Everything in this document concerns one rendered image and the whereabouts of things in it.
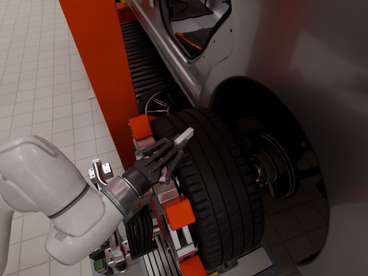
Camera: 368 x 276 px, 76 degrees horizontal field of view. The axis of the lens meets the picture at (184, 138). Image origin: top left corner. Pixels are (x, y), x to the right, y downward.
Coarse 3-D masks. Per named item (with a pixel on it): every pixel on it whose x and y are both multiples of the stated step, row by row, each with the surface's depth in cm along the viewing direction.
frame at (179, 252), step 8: (152, 136) 90; (136, 144) 95; (144, 144) 85; (160, 192) 73; (168, 192) 74; (176, 192) 74; (160, 200) 73; (160, 216) 119; (168, 232) 115; (176, 232) 114; (184, 232) 76; (168, 240) 109; (176, 240) 76; (184, 240) 78; (192, 240) 78; (176, 248) 76; (184, 248) 77; (192, 248) 77; (176, 256) 79; (184, 256) 78; (176, 264) 96
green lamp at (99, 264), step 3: (96, 261) 103; (99, 261) 103; (102, 261) 103; (96, 264) 102; (99, 264) 102; (102, 264) 102; (96, 267) 101; (99, 267) 101; (102, 267) 101; (105, 267) 104; (96, 270) 101; (99, 270) 102; (102, 270) 104
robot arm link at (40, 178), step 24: (24, 144) 44; (48, 144) 48; (0, 168) 43; (24, 168) 43; (48, 168) 45; (72, 168) 49; (0, 192) 46; (24, 192) 44; (48, 192) 45; (72, 192) 47; (0, 216) 50; (48, 216) 48; (0, 240) 54; (0, 264) 57
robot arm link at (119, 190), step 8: (112, 184) 55; (120, 184) 55; (128, 184) 55; (104, 192) 54; (112, 192) 54; (120, 192) 54; (128, 192) 54; (136, 192) 57; (112, 200) 53; (120, 200) 53; (128, 200) 54; (136, 200) 56; (120, 208) 53; (128, 208) 55
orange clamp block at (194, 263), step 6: (192, 258) 83; (198, 258) 83; (180, 264) 82; (186, 264) 82; (192, 264) 82; (198, 264) 82; (180, 270) 86; (186, 270) 81; (192, 270) 81; (198, 270) 81; (204, 270) 81
